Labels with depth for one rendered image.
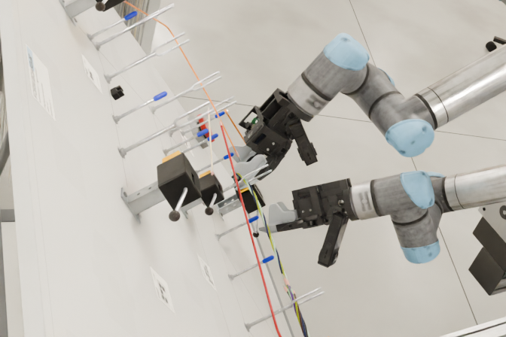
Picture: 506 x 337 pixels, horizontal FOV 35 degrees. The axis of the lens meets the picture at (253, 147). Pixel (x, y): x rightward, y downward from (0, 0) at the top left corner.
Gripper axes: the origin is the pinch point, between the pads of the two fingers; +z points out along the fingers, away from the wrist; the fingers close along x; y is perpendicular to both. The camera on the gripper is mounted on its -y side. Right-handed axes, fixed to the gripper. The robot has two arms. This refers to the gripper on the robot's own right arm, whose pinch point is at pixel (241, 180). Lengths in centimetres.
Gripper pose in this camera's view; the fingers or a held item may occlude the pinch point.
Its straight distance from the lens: 156.6
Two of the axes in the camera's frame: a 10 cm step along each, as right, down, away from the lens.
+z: -6.4, 6.9, 3.4
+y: -7.3, -4.2, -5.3
